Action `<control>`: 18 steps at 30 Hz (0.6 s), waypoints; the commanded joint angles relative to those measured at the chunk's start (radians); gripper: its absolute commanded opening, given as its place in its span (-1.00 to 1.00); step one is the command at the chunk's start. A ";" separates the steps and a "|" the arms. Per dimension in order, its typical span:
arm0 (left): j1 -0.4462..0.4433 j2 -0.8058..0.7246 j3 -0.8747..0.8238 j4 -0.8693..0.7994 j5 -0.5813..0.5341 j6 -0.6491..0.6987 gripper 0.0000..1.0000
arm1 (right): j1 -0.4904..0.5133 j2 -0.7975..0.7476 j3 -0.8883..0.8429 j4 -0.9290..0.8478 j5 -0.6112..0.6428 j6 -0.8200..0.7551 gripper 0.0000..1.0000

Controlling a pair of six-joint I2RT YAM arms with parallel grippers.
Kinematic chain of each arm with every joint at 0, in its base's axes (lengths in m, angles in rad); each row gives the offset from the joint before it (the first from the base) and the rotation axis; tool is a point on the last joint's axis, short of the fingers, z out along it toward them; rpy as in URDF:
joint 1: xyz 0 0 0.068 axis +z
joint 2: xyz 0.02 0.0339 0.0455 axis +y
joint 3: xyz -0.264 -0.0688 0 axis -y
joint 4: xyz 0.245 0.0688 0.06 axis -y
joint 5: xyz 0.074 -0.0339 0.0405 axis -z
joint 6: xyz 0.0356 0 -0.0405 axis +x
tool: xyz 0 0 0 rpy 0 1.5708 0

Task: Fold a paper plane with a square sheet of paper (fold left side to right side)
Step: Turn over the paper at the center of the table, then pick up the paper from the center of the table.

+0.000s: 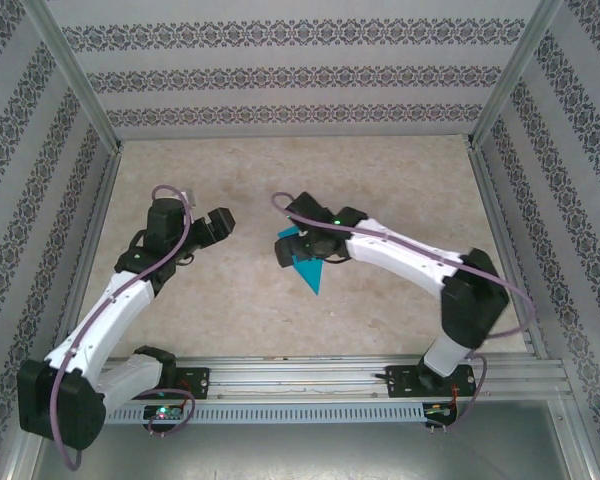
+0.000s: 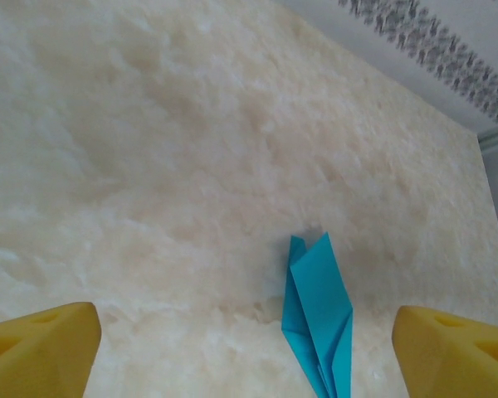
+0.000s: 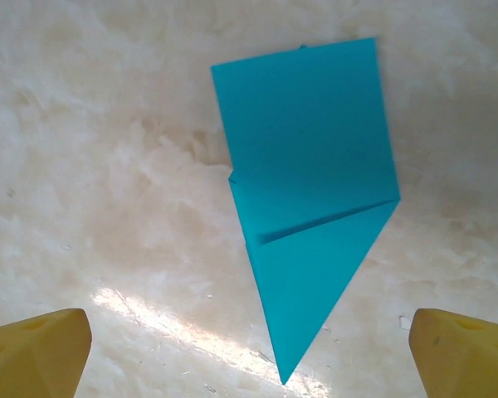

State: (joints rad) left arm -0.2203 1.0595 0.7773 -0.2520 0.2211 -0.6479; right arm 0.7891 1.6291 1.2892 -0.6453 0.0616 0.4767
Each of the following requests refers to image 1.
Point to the blue paper sheet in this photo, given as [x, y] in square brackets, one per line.
[312, 272]

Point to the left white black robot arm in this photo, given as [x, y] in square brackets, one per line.
[60, 405]

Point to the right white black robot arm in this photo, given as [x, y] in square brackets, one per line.
[475, 305]

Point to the grey metal sheet tray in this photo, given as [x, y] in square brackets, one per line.
[300, 452]

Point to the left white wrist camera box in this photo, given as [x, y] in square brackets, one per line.
[190, 195]

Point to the aluminium table side rail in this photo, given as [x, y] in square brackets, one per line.
[97, 225]
[500, 225]

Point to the aluminium mounting rail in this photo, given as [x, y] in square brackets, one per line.
[300, 377]

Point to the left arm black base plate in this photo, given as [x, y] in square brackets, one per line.
[195, 382]

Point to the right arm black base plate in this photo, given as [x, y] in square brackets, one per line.
[400, 382]

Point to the aluminium frame post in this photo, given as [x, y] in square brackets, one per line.
[515, 70]
[70, 70]

